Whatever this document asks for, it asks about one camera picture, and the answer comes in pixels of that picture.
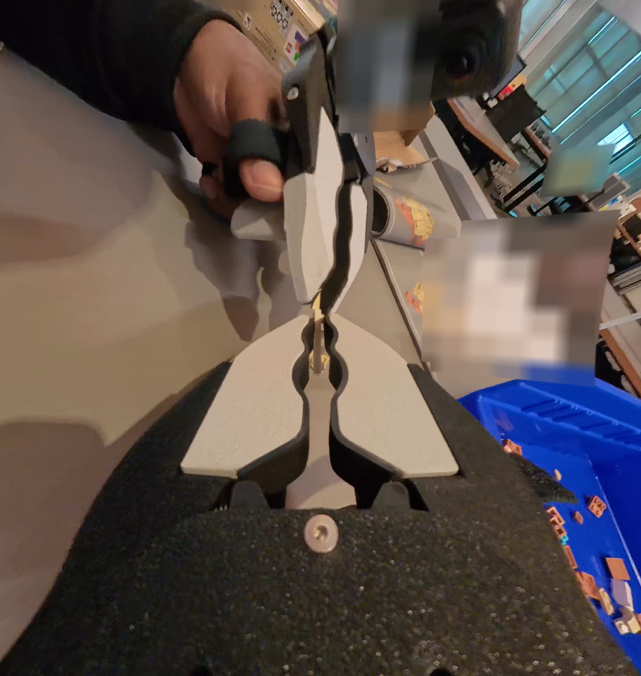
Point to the black office chair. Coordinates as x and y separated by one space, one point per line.
521 111

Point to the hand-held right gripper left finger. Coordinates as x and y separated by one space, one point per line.
241 422

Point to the glass window wall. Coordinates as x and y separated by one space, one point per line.
579 53

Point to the person's left hand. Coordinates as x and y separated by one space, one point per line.
220 90

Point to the tan half-round brick plate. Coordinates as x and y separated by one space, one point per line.
318 364

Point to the grey desk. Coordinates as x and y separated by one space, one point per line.
88 237

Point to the blue plastic bin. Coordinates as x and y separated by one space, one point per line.
589 438

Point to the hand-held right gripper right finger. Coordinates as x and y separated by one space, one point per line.
394 422

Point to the pile of small bricks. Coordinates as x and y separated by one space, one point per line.
616 568

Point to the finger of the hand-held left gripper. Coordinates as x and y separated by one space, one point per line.
310 222
356 227

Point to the wood-edged office desk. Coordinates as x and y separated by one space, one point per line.
481 126
629 364

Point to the person's left forearm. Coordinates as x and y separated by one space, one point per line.
88 53

